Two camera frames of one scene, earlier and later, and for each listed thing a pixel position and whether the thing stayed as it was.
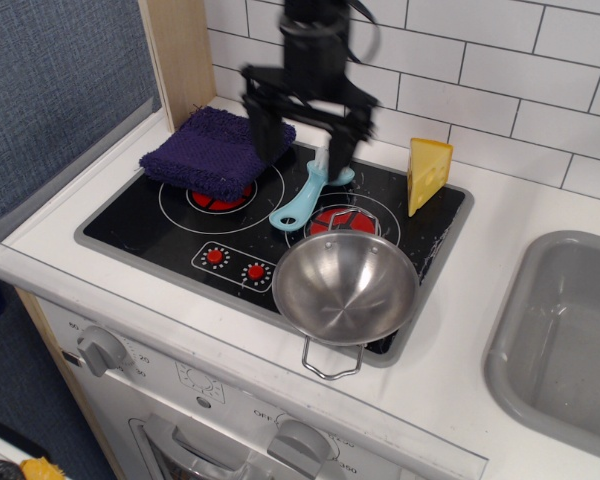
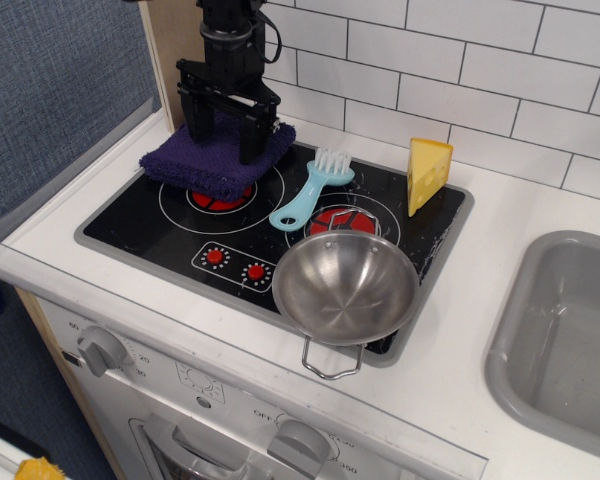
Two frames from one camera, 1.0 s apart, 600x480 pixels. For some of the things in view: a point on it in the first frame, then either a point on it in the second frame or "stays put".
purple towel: x=210 y=149 stays put
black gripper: x=312 y=83 -> x=232 y=74
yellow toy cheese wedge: x=429 y=170 stays put
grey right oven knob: x=299 y=445 stays put
